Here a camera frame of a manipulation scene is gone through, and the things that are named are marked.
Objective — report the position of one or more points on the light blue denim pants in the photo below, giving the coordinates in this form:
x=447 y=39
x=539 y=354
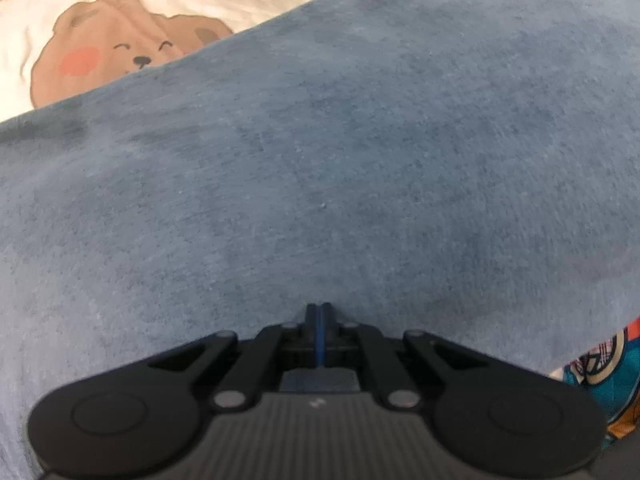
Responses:
x=350 y=160

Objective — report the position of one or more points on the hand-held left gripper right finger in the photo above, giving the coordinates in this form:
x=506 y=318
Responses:
x=325 y=335

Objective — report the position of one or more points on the cream bear print bedsheet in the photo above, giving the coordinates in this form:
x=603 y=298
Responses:
x=30 y=25

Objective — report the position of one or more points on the colourful printed cloth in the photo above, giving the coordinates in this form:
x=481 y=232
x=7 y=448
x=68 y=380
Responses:
x=607 y=360

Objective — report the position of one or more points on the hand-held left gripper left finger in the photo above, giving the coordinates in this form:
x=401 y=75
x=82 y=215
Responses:
x=311 y=335

